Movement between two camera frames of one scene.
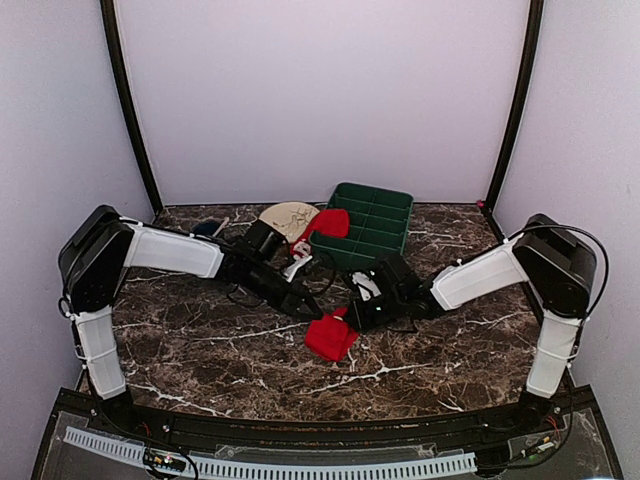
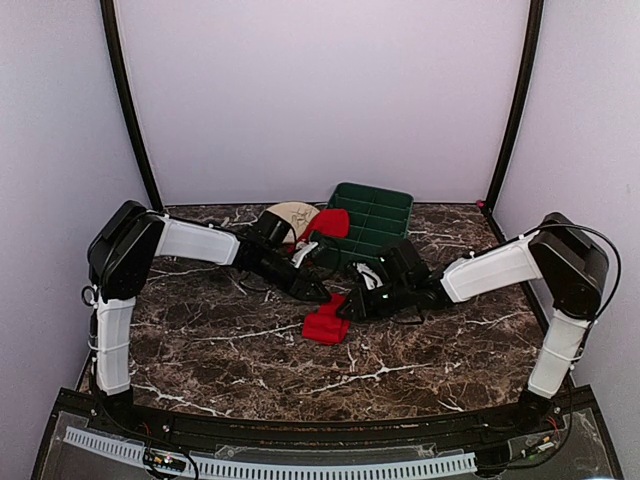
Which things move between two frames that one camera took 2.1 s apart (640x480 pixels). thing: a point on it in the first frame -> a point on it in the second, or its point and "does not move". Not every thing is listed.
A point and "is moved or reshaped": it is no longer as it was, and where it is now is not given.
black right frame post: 533,49 does not move
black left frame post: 110,27 does not move
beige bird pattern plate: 290,218 does not move
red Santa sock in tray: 332,223 does not move
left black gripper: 293,299 -> 302,283
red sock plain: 330,336 is moved or reshaped
